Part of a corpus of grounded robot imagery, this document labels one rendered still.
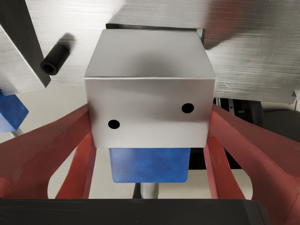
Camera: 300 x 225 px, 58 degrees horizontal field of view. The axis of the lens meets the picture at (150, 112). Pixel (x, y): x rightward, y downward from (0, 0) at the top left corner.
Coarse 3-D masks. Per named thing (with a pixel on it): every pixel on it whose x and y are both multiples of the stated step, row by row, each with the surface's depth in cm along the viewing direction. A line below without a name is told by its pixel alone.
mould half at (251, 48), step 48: (48, 0) 14; (96, 0) 14; (144, 0) 13; (192, 0) 13; (240, 0) 13; (288, 0) 12; (48, 48) 16; (240, 48) 14; (288, 48) 14; (240, 96) 17; (288, 96) 16
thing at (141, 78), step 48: (96, 48) 12; (144, 48) 12; (192, 48) 12; (96, 96) 10; (144, 96) 10; (192, 96) 10; (96, 144) 12; (144, 144) 12; (192, 144) 12; (144, 192) 17
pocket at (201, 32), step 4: (108, 24) 15; (112, 24) 16; (116, 24) 17; (120, 24) 17; (108, 28) 15; (112, 28) 16; (116, 28) 17; (120, 28) 18; (124, 28) 17; (128, 28) 17; (132, 28) 17; (136, 28) 17; (140, 28) 17; (144, 28) 17; (148, 28) 17; (152, 28) 17; (156, 28) 17; (160, 28) 17; (164, 28) 17; (168, 28) 17; (172, 28) 17; (176, 28) 17; (180, 28) 17; (184, 28) 17; (188, 28) 17; (192, 28) 17; (200, 32) 17; (204, 32) 14; (200, 36) 17
